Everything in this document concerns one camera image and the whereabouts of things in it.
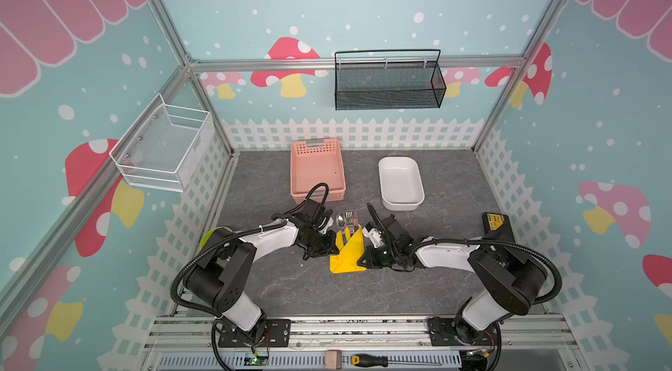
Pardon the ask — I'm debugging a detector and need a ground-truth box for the fork with teal handle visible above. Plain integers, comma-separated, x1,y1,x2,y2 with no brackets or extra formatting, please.
345,210,356,236

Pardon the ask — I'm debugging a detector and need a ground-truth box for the spoon with teal handle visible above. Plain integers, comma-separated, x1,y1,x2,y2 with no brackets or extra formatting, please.
335,213,348,232

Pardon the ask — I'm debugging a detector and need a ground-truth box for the yellow paper napkin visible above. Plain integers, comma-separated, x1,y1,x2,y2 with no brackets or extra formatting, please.
329,226,366,274

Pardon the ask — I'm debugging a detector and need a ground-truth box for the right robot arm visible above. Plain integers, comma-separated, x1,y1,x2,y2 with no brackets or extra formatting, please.
358,203,563,346

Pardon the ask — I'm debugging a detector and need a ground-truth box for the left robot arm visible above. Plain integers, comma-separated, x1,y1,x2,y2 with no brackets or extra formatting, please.
170,199,340,345

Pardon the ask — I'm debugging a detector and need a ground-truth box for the white plastic bin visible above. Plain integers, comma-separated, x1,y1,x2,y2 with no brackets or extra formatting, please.
378,156,425,212

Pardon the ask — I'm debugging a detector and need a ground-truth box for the pink plastic basket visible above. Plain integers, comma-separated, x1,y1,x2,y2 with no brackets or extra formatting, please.
290,138,347,205

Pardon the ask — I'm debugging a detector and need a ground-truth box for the black box yellow label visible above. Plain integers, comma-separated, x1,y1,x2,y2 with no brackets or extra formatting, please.
481,213,516,243

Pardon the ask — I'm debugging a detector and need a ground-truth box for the green plastic bowl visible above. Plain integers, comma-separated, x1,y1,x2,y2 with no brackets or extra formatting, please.
199,227,232,250

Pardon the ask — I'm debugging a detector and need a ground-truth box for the yellow black screwdriver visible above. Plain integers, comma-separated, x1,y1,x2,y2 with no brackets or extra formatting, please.
351,353,442,368

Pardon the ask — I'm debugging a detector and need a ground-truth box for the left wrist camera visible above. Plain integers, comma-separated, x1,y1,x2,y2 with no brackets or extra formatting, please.
318,215,334,234

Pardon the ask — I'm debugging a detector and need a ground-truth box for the black wire mesh basket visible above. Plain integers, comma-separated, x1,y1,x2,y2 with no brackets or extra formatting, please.
334,49,447,111

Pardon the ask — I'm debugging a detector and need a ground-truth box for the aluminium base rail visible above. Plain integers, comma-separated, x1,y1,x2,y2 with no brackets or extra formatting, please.
136,314,588,370

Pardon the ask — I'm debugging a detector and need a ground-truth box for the white wire mesh basket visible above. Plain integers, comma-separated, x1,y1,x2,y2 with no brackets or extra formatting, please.
110,94,215,193

